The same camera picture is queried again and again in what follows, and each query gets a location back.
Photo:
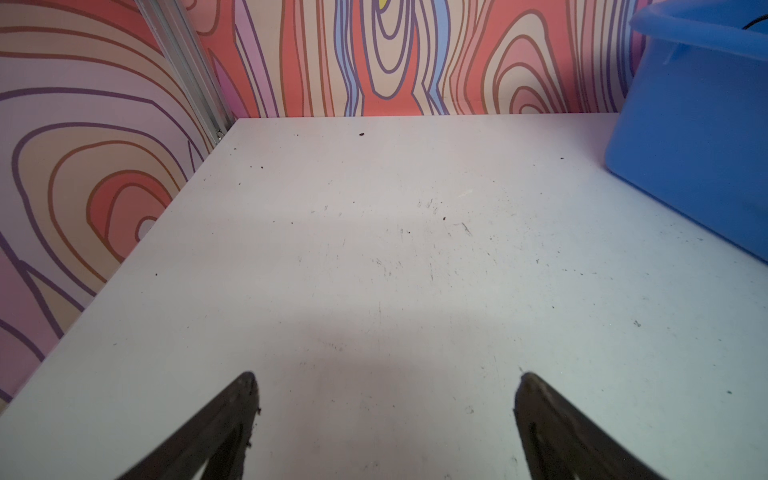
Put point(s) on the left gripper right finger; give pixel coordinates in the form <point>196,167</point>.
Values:
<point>560,442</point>

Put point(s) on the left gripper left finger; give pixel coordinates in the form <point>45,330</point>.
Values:
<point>213,443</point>

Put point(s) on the blue plastic storage box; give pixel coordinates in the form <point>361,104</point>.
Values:
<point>693,130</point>

